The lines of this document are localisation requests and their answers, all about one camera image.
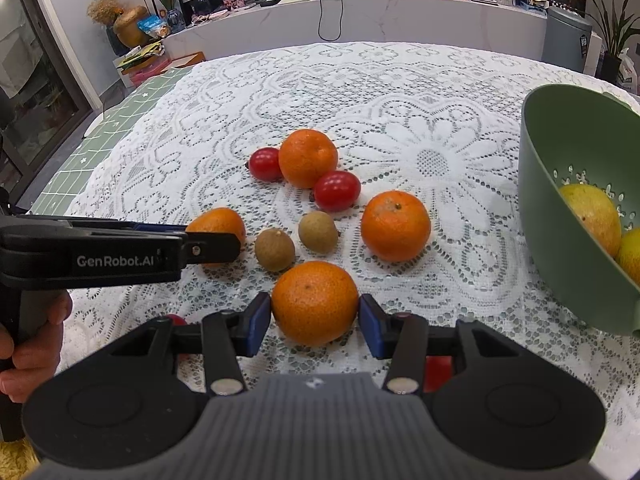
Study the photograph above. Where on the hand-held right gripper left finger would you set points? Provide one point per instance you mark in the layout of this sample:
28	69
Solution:
257	322

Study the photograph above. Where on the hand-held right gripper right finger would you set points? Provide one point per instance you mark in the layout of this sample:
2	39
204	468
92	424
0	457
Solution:
372	327

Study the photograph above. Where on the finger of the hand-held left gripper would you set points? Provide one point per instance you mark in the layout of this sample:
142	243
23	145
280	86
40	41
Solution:
155	228
215	251

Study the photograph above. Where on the brown longan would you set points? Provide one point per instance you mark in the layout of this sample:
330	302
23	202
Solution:
318	232
275	250

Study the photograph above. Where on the large orange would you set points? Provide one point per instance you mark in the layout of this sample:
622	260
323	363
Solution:
315	305

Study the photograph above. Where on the red cherry tomato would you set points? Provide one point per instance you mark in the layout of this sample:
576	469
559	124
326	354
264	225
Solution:
265	164
337	191
176	318
439	372

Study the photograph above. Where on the green colander bowl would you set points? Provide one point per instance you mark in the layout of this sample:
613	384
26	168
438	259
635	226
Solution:
545	220

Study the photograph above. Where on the person's left hand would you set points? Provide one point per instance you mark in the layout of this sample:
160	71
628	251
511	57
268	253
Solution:
42	355

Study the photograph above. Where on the green grid mat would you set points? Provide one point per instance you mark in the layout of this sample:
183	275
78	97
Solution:
115	130

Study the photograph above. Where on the stack of papers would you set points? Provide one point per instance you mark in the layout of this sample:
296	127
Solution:
145	60

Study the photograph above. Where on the glass sliding door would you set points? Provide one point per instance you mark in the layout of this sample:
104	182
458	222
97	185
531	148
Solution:
35	70

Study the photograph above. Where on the golden round vase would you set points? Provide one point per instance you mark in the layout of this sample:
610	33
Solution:
131	27

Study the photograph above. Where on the dried flowers in dark vase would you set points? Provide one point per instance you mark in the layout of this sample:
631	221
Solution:
105	7

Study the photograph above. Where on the yellow mango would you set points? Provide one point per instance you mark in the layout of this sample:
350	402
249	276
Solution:
592	217
631	257

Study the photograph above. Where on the white low cabinet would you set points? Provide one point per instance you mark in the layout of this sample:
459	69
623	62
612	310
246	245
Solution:
400	20

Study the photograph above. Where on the grey pedal bin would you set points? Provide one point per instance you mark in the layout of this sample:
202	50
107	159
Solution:
565	40

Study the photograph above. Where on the potted long-leaf plant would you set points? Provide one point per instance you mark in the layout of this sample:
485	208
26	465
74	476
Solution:
611	60

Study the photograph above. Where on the white plastic bag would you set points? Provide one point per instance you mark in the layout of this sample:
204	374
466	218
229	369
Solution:
629	72

